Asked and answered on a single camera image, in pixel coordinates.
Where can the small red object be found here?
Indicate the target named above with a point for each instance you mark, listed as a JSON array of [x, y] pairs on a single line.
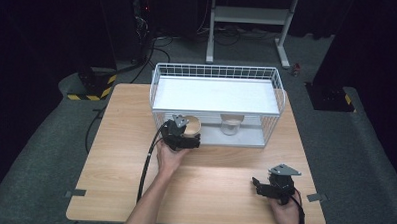
[[296, 69]]

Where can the person's right hand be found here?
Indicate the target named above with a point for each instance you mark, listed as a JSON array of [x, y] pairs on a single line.
[[289, 218]]

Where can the person's left hand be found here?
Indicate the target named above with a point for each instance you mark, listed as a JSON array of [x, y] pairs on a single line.
[[168, 161]]

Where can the black base with yellow stripes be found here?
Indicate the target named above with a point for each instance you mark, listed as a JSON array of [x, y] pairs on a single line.
[[94, 83], [330, 98]]

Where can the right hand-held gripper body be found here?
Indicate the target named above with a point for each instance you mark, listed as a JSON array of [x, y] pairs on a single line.
[[282, 186]]

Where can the glass jar with white lid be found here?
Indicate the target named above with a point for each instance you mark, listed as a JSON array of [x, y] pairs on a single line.
[[231, 126]]

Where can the white mug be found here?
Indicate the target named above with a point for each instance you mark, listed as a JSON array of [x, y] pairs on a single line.
[[194, 127]]

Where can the white metal stand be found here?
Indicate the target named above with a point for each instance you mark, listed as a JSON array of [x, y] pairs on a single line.
[[250, 15]]

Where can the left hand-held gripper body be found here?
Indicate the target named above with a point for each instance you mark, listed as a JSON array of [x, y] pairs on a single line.
[[172, 136]]

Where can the grey tape piece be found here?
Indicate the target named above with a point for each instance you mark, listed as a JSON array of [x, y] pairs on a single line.
[[75, 193], [317, 197]]

